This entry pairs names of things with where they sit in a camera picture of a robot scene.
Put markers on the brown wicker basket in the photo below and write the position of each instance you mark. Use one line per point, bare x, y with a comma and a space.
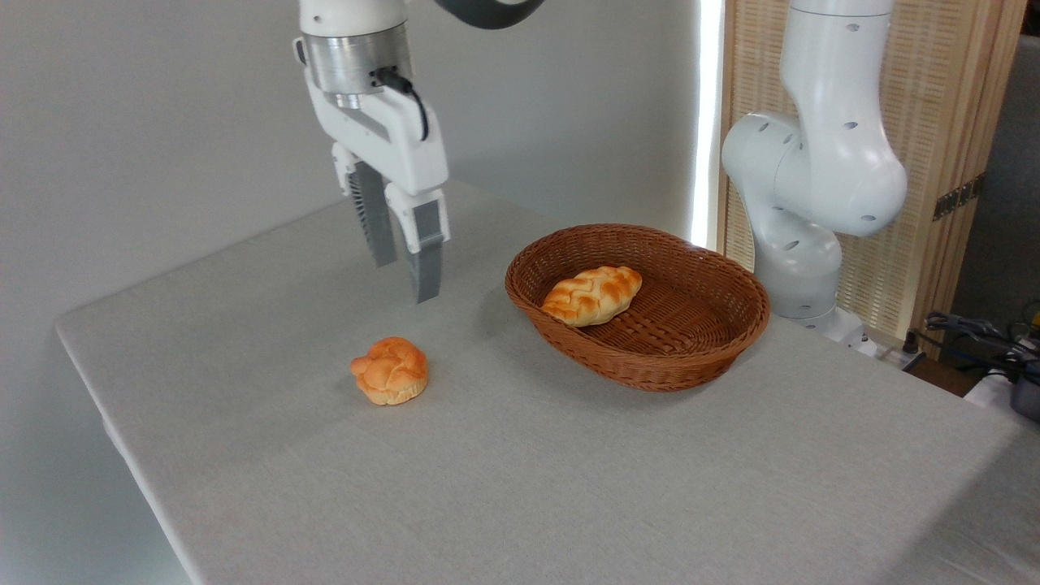
691, 341

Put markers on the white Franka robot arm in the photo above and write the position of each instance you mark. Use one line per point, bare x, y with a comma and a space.
829, 162

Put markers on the round orange bread roll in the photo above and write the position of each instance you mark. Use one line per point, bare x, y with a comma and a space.
392, 370

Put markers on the grey tablecloth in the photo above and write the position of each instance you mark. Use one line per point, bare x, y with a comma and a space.
569, 487

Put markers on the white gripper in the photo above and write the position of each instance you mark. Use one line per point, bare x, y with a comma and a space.
398, 142

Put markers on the long braided bread loaf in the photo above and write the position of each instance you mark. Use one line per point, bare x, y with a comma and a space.
591, 295

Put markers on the dark metal screen hinge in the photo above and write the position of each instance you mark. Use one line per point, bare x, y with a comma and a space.
959, 197

